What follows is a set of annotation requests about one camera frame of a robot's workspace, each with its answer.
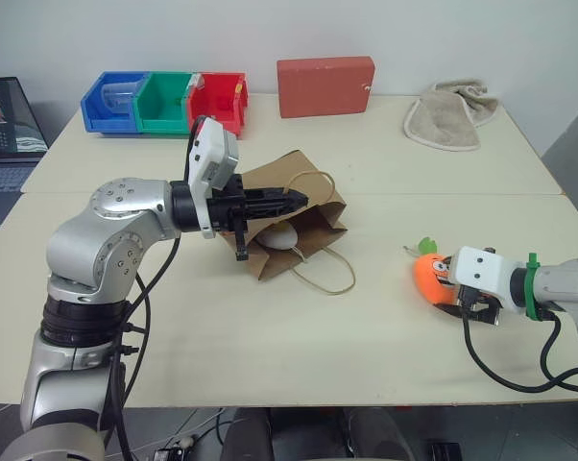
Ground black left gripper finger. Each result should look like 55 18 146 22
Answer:
244 201 310 219
244 185 312 205

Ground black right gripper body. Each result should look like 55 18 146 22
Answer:
454 283 504 328

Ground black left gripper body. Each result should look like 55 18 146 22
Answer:
207 173 253 263

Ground orange carrot plush toy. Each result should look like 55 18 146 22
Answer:
402 235 463 308

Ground white plush toy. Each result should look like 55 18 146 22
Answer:
258 224 300 252

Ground brown paper bag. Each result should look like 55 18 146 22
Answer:
220 149 356 297

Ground green plastic storage bin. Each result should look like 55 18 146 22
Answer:
132 71 197 136

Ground red plastic storage bin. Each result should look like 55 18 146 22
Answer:
186 71 250 140

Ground red-brown rectangular box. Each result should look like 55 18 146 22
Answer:
276 55 375 119

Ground small black box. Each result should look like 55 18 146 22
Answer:
430 442 463 461

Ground clear plastic cup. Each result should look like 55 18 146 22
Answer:
100 82 139 116

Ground blue plastic storage bin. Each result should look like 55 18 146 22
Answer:
80 71 151 135

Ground beige towel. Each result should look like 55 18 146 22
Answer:
402 79 500 153

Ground open laptop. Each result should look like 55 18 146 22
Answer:
0 76 49 251

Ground black device with white knob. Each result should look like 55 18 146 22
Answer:
153 434 197 461

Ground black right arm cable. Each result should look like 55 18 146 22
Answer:
539 314 578 394
461 287 578 394

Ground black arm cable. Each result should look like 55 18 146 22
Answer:
539 314 578 394
461 287 578 394
107 233 182 461

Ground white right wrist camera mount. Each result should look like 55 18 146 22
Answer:
450 245 517 309

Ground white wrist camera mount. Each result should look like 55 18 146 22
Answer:
186 117 242 240
450 245 517 309

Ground green strap on right arm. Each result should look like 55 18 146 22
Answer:
524 251 549 322

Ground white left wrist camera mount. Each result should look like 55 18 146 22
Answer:
186 117 242 240

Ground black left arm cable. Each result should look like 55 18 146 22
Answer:
107 233 182 461

